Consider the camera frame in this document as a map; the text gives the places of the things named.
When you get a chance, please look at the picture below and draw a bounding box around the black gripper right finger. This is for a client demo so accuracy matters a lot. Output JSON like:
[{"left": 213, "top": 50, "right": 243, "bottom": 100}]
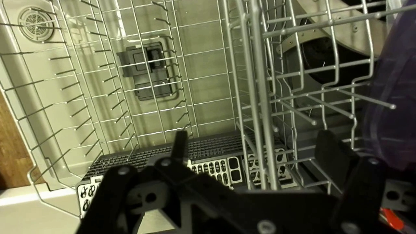
[{"left": 315, "top": 130, "right": 386, "bottom": 234}]

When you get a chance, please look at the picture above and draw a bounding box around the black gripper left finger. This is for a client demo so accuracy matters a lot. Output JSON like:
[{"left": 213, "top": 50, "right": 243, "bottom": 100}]
[{"left": 75, "top": 128, "right": 244, "bottom": 234}]

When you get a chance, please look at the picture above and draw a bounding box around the dishwasher wire rack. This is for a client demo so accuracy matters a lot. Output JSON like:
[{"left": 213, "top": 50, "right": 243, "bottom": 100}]
[
  {"left": 224, "top": 0, "right": 406, "bottom": 192},
  {"left": 0, "top": 0, "right": 244, "bottom": 218}
]

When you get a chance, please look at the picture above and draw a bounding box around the black cutlery basket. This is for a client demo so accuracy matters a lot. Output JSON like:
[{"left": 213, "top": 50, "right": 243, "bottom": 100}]
[{"left": 75, "top": 131, "right": 300, "bottom": 219}]

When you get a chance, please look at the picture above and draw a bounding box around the purple plastic container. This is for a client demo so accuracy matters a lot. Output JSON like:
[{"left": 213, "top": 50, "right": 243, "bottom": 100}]
[{"left": 363, "top": 0, "right": 416, "bottom": 170}]

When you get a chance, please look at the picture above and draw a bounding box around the wooden cabinet panel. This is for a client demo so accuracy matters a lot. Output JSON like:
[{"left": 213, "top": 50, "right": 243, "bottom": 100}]
[{"left": 0, "top": 94, "right": 32, "bottom": 188}]

